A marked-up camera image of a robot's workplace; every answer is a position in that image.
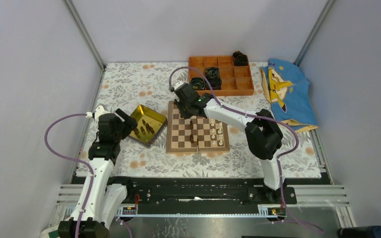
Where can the orange wooden compartment tray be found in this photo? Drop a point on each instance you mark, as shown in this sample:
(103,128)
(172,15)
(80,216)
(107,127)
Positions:
(236,80)

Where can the blue pikachu shirt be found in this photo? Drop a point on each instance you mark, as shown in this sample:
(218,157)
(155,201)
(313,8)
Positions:
(286,88)

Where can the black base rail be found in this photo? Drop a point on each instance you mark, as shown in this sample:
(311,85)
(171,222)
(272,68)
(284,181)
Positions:
(201,196)

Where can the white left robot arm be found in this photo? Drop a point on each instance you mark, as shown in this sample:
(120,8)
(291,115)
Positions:
(99,201)

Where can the wooden chessboard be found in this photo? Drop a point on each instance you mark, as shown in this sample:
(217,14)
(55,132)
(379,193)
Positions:
(195,135)

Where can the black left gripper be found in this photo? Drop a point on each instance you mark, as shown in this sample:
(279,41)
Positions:
(129,124)

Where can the black cylinder object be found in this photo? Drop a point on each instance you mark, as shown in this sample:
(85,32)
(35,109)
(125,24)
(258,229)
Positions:
(360,232)

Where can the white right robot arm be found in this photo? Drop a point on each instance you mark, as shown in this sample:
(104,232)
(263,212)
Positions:
(263,135)

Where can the green checkered mat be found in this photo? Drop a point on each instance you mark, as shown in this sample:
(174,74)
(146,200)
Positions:
(50,233)

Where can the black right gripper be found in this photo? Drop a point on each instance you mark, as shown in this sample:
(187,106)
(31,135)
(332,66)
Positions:
(178,104)

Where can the gold tin box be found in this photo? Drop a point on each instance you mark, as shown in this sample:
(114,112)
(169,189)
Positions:
(150,125)

